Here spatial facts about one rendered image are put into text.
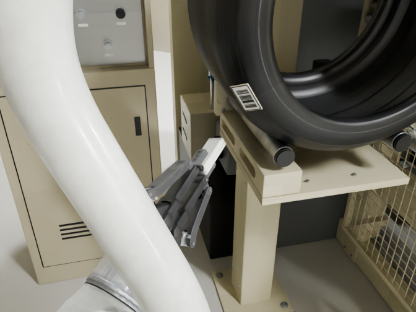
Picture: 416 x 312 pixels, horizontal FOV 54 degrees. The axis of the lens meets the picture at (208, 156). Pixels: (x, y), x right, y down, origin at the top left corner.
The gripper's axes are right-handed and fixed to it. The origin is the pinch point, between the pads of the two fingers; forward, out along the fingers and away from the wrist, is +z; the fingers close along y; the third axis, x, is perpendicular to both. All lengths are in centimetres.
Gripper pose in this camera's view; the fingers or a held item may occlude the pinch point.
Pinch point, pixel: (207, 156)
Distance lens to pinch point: 65.3
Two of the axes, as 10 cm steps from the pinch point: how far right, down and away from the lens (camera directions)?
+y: 4.9, 6.9, 5.3
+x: 7.4, 0.0, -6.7
